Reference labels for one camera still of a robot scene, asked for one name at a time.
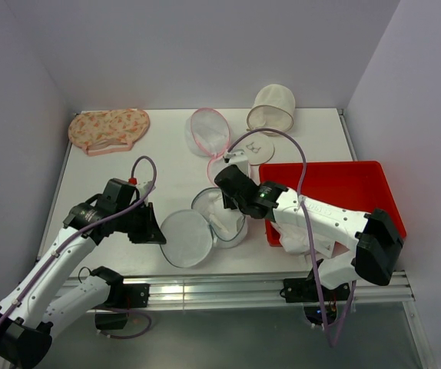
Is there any grey-trimmed white mesh laundry bag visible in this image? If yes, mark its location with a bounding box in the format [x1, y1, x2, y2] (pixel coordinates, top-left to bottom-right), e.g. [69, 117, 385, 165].
[161, 202, 230, 268]

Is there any white bra in tray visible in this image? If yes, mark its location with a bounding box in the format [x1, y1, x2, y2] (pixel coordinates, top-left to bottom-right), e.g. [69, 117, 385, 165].
[274, 221, 335, 258]

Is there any orange floral laundry bag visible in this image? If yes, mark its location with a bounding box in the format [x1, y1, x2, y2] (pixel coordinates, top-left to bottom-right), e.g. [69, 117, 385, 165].
[68, 108, 151, 157]

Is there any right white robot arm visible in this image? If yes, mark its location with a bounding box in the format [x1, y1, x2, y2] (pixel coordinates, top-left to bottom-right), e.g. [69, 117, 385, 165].
[214, 165, 403, 300]

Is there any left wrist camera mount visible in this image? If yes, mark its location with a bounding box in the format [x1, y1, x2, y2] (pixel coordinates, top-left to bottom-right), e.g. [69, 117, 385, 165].
[128, 178, 155, 202]

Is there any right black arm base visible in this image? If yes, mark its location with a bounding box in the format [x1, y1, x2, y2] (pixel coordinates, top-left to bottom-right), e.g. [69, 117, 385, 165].
[279, 275, 350, 325]

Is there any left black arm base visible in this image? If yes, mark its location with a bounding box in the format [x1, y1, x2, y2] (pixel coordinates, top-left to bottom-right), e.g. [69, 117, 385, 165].
[94, 283, 152, 340]

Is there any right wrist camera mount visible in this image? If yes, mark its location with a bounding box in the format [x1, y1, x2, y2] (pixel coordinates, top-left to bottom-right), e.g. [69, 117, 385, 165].
[224, 149, 250, 177]

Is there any white bra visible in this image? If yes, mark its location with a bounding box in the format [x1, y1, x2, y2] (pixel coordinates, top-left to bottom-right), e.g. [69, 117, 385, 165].
[274, 221, 335, 258]
[191, 188, 248, 248]

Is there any beige mesh laundry bag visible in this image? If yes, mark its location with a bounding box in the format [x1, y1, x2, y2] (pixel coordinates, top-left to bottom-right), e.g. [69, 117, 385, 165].
[235, 84, 296, 166]

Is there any pink-trimmed white mesh laundry bag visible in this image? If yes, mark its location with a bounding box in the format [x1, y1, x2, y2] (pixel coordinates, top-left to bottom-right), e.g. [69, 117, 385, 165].
[184, 108, 239, 186]

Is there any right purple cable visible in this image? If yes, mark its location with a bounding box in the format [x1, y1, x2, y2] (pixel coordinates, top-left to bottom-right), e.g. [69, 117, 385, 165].
[228, 128, 358, 347]

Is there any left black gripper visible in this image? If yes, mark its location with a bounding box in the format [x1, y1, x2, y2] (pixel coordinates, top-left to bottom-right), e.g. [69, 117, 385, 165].
[114, 201, 166, 244]

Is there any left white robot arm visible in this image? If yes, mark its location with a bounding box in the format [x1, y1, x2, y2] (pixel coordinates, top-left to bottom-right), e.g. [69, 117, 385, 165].
[0, 178, 166, 368]

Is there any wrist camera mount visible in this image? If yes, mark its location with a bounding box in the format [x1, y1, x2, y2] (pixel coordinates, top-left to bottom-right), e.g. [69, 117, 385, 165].
[128, 178, 155, 202]
[224, 149, 250, 177]

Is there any aluminium mounting rail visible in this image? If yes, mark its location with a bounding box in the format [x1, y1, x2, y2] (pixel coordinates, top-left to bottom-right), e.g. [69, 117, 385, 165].
[11, 271, 416, 316]

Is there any red plastic tray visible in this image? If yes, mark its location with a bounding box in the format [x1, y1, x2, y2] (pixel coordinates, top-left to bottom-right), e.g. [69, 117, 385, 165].
[259, 161, 407, 247]

